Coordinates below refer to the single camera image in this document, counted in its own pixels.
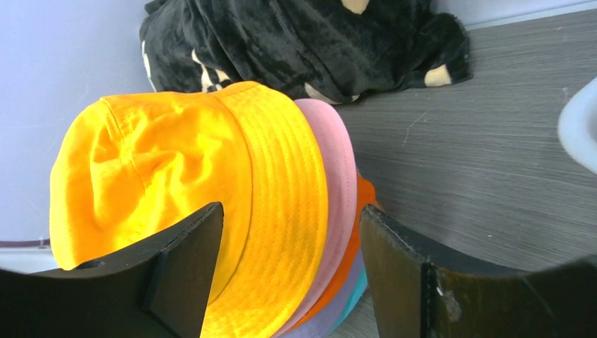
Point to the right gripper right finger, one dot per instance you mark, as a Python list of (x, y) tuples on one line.
[(423, 288)]

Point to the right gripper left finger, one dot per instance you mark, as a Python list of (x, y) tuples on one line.
[(157, 287)]

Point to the turquoise bucket hat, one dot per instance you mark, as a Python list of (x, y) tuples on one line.
[(358, 291)]

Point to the lavender bucket hat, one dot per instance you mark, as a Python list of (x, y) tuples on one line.
[(322, 323)]

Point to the orange bucket hat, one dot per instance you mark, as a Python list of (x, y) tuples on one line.
[(366, 195)]

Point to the yellow bucket hat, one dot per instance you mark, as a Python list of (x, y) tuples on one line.
[(132, 165)]

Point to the pink bucket hat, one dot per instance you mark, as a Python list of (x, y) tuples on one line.
[(340, 168)]

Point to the white plastic basket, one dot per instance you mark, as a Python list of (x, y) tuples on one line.
[(577, 127)]

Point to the black floral plush pillow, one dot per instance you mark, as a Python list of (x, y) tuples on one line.
[(335, 51)]

